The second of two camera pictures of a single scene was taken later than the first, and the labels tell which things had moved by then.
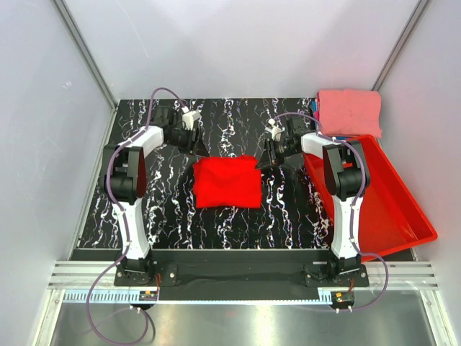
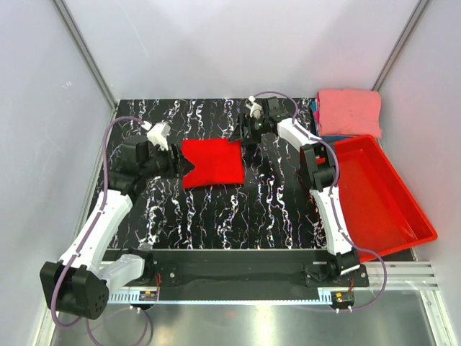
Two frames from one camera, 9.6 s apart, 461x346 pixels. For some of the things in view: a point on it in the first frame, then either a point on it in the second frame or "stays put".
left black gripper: [194, 138] → [173, 161]
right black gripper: [271, 153] → [247, 127]
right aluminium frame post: [416, 14] stays put
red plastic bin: [390, 220] stays put
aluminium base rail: [403, 274] stays put
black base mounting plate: [237, 268] stays put
